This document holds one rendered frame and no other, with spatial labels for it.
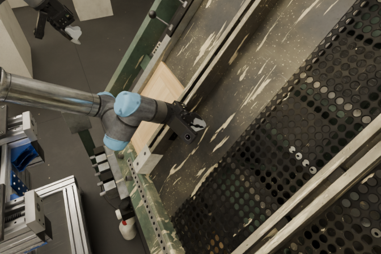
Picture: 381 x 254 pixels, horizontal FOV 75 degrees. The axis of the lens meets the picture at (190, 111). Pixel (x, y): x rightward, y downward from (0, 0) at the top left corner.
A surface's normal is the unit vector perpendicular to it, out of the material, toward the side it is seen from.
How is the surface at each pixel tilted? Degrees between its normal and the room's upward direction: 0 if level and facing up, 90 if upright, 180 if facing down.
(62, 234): 0
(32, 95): 77
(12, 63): 90
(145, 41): 90
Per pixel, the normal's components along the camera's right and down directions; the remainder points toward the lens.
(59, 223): 0.00, -0.72
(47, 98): 0.69, 0.28
